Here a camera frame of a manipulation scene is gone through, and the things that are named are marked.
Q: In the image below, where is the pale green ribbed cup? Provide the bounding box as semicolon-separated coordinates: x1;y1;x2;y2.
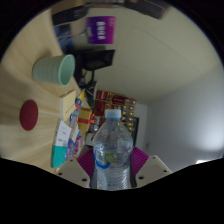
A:
32;53;77;87

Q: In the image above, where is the flat round red coaster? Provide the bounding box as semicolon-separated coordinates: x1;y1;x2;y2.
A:
18;99;39;132

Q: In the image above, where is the purple sign board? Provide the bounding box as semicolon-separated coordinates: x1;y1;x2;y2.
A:
85;15;117;45

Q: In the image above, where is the clear plastic water bottle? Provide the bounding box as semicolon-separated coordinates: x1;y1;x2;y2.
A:
89;108;137;191

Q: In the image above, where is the black office chair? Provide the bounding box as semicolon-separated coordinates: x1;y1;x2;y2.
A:
73;49;116;98

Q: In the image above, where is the black framed glass door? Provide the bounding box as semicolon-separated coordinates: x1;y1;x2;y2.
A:
128;116;140;148

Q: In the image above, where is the black bag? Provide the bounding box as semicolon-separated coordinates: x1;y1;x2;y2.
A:
51;5;89;27

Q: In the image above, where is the blue book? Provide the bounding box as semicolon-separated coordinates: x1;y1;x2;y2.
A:
66;131;81;159

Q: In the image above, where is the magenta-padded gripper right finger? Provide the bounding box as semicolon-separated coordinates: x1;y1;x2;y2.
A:
130;145;174;189

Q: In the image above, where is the yellow notebook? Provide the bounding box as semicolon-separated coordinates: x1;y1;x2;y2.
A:
59;88;78;122

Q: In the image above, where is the dark case with tan straps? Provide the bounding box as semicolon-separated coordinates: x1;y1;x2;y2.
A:
123;0;172;20

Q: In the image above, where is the teal book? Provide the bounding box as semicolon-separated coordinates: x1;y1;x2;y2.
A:
50;144;68;169

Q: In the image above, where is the red shelf unit with trophies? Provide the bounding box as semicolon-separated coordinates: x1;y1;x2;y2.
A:
94;89;138;134

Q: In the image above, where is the yellow gift box red ribbon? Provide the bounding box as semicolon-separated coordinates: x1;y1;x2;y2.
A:
77;107;96;133

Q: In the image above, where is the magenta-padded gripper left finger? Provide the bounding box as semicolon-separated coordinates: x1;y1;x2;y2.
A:
54;147;96;189

